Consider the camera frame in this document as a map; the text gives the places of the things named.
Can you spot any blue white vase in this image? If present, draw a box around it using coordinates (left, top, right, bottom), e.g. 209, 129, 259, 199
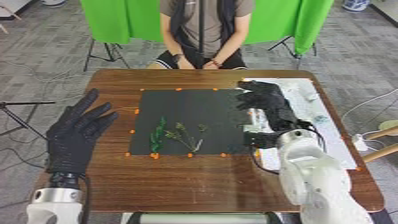
341, 0, 373, 14

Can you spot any pale grey bar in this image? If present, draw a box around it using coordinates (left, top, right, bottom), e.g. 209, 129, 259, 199
121, 212, 286, 224

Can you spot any black cable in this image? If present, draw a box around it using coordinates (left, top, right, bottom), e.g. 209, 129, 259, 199
249, 146, 281, 176

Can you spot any blue flower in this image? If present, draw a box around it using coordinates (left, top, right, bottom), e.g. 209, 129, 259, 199
311, 114, 332, 124

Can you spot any green sprig with small buds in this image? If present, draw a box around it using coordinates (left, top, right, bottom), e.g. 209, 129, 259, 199
163, 122, 209, 154

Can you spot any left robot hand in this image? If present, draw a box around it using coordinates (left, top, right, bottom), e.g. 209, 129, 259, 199
44, 88, 121, 175

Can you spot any dark mat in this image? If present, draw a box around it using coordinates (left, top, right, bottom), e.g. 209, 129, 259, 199
128, 88, 256, 157

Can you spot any black backdrop stand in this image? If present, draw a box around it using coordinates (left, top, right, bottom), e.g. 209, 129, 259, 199
265, 35, 320, 70
82, 38, 133, 73

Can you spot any black tripod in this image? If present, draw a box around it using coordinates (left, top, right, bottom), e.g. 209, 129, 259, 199
0, 100, 58, 141

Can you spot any white sheet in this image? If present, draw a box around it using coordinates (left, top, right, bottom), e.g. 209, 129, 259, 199
238, 77, 360, 172

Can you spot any person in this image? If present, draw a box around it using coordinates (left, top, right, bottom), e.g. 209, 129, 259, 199
145, 0, 257, 71

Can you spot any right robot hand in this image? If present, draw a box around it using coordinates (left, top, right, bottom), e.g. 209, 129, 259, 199
234, 80, 304, 132

